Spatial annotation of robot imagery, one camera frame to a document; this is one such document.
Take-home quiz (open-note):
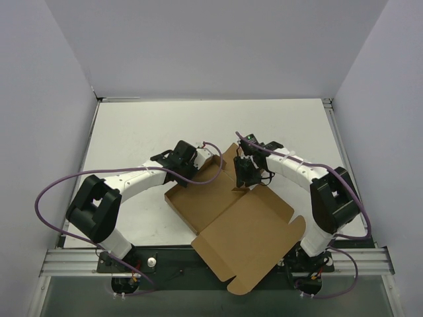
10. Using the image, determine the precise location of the brown cardboard box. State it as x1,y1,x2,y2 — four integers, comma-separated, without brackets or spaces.
165,144,306,295

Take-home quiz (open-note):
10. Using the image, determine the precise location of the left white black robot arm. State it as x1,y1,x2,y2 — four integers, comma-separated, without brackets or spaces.
66,140,211,272

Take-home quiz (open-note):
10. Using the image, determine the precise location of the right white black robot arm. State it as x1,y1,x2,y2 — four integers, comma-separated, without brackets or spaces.
233,135,360,258

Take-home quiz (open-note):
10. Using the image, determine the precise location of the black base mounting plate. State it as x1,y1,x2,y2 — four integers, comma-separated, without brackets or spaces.
96,245,334,295

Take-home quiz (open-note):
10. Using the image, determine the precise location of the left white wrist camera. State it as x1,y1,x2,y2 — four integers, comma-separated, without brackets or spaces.
194,147,213,170

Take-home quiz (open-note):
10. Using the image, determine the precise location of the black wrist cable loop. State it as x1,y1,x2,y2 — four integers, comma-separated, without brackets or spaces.
259,170,276,186

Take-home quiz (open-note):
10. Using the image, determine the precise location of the left aluminium side rail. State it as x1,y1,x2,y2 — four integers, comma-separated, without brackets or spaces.
61,98,102,240

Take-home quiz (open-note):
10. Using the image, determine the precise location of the aluminium side rail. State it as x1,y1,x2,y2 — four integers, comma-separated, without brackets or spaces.
61,98,102,240
321,98,373,240

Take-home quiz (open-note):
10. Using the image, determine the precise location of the right aluminium side rail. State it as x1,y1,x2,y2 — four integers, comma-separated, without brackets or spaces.
321,98,373,240

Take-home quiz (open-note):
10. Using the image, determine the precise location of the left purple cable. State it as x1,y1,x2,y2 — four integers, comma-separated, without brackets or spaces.
34,141,224,265

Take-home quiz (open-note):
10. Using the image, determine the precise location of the aluminium front frame rail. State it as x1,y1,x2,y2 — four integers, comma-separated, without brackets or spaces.
40,248,395,277

